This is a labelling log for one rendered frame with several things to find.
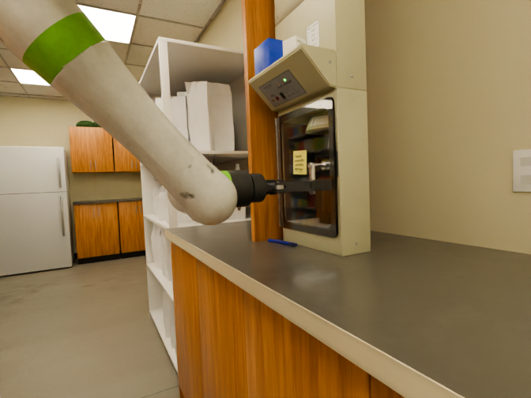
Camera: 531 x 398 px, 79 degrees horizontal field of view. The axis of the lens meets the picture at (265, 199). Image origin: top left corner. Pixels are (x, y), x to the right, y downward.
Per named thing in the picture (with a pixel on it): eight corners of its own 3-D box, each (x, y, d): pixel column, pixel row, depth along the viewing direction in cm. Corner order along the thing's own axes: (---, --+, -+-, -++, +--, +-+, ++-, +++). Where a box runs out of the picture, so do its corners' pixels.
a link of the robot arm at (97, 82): (106, 53, 57) (54, 92, 55) (109, 31, 47) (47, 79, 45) (235, 193, 73) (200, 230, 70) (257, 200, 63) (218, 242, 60)
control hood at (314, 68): (277, 111, 116) (276, 84, 116) (337, 87, 88) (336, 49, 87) (249, 110, 111) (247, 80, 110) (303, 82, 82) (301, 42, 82)
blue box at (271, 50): (280, 80, 112) (279, 54, 112) (296, 71, 103) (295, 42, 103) (254, 76, 107) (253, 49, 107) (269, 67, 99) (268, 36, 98)
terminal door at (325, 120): (283, 227, 118) (278, 117, 115) (338, 238, 91) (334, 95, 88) (280, 227, 117) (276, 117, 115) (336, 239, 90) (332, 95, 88)
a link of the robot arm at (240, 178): (220, 210, 84) (234, 212, 75) (218, 165, 83) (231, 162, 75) (242, 208, 86) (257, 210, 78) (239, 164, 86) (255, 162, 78)
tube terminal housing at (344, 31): (335, 233, 131) (329, 39, 127) (403, 245, 102) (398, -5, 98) (283, 240, 119) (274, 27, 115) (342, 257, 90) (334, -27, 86)
